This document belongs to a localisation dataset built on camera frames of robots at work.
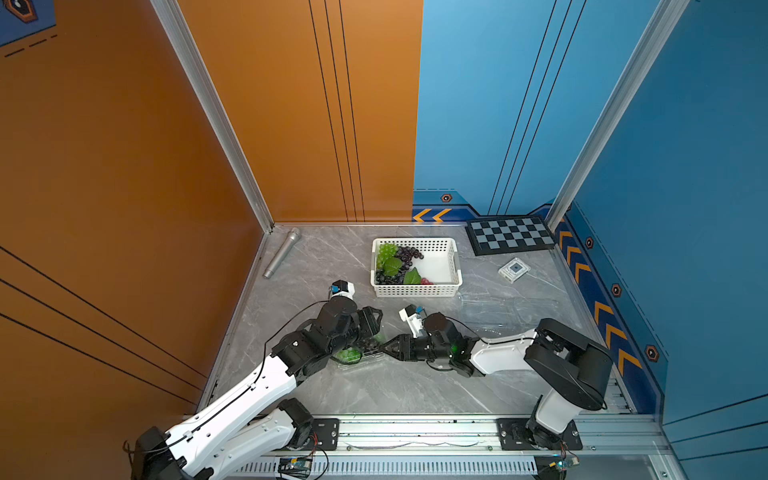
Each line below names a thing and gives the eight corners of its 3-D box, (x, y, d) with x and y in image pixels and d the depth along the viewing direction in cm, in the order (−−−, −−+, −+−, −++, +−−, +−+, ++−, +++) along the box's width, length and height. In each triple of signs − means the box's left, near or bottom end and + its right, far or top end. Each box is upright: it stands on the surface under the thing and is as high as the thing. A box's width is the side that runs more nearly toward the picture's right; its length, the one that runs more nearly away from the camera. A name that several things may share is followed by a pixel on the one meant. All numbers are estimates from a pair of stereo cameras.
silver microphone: (262, 277, 107) (258, 271, 104) (296, 233, 120) (294, 227, 117) (270, 279, 106) (266, 273, 103) (303, 235, 120) (300, 229, 117)
